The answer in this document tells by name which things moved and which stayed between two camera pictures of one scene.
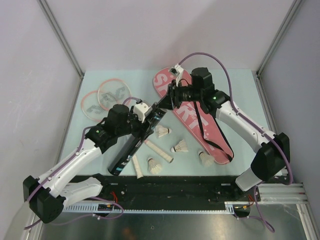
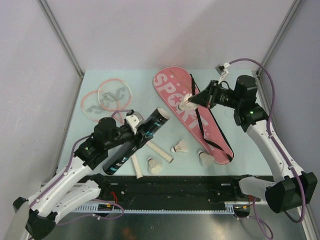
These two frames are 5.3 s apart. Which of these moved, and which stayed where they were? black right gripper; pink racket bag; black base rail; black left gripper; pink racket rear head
Moved: black right gripper; black left gripper
Stayed: pink racket rear head; pink racket bag; black base rail
